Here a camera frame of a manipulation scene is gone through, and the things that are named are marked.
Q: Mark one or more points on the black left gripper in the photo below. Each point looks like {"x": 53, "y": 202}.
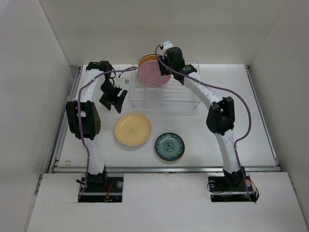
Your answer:
{"x": 114, "y": 100}

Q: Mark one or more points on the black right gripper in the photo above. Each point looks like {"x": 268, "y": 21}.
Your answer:
{"x": 162, "y": 70}

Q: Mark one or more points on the pink plate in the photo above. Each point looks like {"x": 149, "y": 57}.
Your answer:
{"x": 149, "y": 74}

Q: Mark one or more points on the green blue floral plate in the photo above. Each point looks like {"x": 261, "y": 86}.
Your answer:
{"x": 169, "y": 147}

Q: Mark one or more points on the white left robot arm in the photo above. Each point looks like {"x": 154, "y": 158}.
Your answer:
{"x": 84, "y": 120}

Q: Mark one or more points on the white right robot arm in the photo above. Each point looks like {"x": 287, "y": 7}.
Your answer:
{"x": 221, "y": 111}

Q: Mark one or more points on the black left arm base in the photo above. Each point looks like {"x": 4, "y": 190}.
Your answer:
{"x": 101, "y": 188}

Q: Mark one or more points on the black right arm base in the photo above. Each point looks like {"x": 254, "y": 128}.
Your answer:
{"x": 221, "y": 191}

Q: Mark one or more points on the orange plate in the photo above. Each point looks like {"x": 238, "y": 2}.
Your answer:
{"x": 146, "y": 59}

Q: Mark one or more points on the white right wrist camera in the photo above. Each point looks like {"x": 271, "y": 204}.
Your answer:
{"x": 164, "y": 46}

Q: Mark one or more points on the white wire dish rack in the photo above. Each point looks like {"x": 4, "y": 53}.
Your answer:
{"x": 171, "y": 95}

